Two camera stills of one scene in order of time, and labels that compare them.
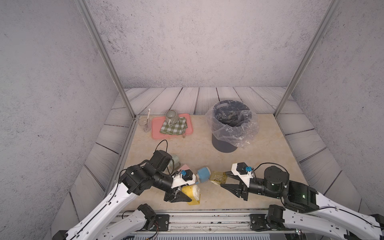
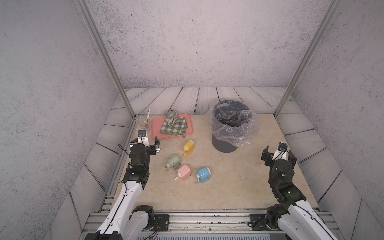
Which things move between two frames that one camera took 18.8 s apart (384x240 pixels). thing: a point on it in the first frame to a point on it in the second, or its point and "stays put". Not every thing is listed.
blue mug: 204,174 stays put
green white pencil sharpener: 174,163 stays put
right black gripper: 241,188 to 268,156
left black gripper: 176,197 to 152,150
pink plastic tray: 157,123 stays put
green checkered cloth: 177,129 stays put
